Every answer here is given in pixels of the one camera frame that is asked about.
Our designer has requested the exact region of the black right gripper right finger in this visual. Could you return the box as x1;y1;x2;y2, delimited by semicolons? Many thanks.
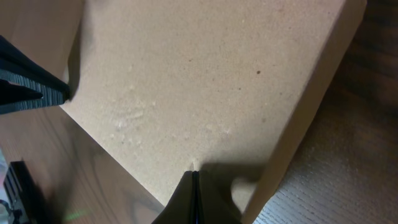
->
192;171;240;224

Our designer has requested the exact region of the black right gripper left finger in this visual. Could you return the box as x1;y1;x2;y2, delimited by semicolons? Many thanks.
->
152;171;197;224

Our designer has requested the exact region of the brown cardboard box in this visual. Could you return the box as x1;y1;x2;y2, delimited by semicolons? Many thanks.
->
1;0;366;223

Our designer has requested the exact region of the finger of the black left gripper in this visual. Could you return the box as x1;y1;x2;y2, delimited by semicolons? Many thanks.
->
1;37;70;114

